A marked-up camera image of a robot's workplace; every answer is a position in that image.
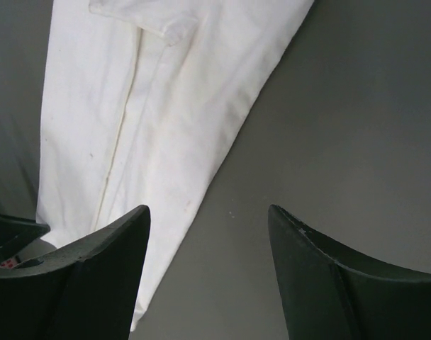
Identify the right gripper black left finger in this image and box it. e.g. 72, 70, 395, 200
0, 205, 150, 339

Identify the white t shirt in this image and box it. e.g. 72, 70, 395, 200
36, 1, 312, 327

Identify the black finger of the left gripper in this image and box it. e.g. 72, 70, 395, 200
0, 214, 50, 264

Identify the white plastic laundry basket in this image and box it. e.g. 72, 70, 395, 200
0, 247, 57, 271

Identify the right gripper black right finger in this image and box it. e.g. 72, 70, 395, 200
268, 205, 431, 339

